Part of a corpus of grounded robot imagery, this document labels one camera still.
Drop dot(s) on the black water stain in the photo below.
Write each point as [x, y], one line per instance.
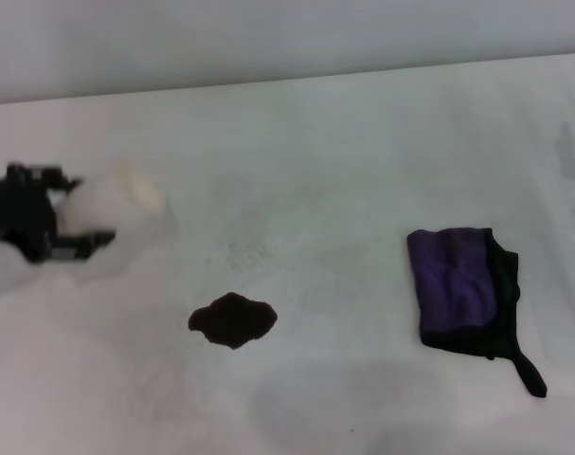
[232, 321]

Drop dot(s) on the purple rag with black trim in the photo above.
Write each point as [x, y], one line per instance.
[450, 279]

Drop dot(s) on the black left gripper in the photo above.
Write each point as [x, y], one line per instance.
[19, 213]

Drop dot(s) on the white paper cup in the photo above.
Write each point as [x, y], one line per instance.
[107, 204]

